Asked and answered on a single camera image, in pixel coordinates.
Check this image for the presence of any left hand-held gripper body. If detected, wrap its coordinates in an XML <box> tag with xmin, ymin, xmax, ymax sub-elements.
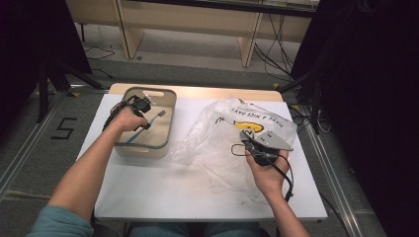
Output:
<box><xmin>126</xmin><ymin>94</ymin><xmax>153</xmax><ymax>119</ymax></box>

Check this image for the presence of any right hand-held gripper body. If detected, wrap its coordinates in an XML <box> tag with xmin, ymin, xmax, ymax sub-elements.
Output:
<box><xmin>251</xmin><ymin>129</ymin><xmax>294</xmax><ymax>167</ymax></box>

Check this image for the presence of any blue toothbrush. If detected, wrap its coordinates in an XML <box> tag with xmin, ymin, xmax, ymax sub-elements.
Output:
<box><xmin>125</xmin><ymin>110</ymin><xmax>167</xmax><ymax>145</ymax></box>

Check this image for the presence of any beige basket with grey rim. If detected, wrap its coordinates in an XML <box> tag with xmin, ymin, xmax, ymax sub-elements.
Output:
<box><xmin>113</xmin><ymin>86</ymin><xmax>178</xmax><ymax>160</ymax></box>

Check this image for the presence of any clear printed plastic bag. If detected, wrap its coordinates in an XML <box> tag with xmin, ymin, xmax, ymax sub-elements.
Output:
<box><xmin>171</xmin><ymin>95</ymin><xmax>299</xmax><ymax>205</ymax></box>

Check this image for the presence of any person's left hand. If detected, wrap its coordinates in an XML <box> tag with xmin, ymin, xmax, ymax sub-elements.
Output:
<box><xmin>113</xmin><ymin>106</ymin><xmax>149</xmax><ymax>133</ymax></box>

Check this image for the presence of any person's right hand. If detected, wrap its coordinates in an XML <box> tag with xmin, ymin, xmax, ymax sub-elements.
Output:
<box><xmin>244</xmin><ymin>151</ymin><xmax>292</xmax><ymax>199</ymax></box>

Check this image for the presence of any black tripod stand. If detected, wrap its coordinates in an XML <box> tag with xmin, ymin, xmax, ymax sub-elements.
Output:
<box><xmin>276</xmin><ymin>63</ymin><xmax>332</xmax><ymax>134</ymax></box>
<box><xmin>35</xmin><ymin>58</ymin><xmax>107</xmax><ymax>123</ymax></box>

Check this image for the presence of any long wooden desk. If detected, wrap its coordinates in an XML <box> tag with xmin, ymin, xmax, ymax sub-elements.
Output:
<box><xmin>64</xmin><ymin>0</ymin><xmax>321</xmax><ymax>69</ymax></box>

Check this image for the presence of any black curtain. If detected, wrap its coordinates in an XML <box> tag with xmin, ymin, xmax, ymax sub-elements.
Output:
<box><xmin>0</xmin><ymin>0</ymin><xmax>94</xmax><ymax>136</ymax></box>
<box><xmin>290</xmin><ymin>0</ymin><xmax>419</xmax><ymax>237</ymax></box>

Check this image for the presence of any person's teal sleeve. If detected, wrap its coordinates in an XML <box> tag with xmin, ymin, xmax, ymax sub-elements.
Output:
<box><xmin>26</xmin><ymin>205</ymin><xmax>96</xmax><ymax>237</ymax></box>

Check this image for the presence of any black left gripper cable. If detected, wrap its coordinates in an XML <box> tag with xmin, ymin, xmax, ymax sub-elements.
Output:
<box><xmin>102</xmin><ymin>99</ymin><xmax>133</xmax><ymax>132</ymax></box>

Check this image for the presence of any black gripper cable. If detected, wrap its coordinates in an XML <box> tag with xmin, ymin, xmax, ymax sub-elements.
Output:
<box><xmin>102</xmin><ymin>99</ymin><xmax>133</xmax><ymax>132</ymax></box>
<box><xmin>230</xmin><ymin>142</ymin><xmax>296</xmax><ymax>203</ymax></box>

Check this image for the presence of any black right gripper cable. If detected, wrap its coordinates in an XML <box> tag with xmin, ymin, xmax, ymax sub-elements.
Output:
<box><xmin>230</xmin><ymin>142</ymin><xmax>296</xmax><ymax>203</ymax></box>

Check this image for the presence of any black floor cable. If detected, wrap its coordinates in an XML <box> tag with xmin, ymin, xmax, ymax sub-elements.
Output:
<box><xmin>82</xmin><ymin>44</ymin><xmax>117</xmax><ymax>80</ymax></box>

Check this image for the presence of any bundle of black cables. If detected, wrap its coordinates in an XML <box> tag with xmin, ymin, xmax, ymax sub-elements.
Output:
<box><xmin>252</xmin><ymin>13</ymin><xmax>299</xmax><ymax>82</ymax></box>

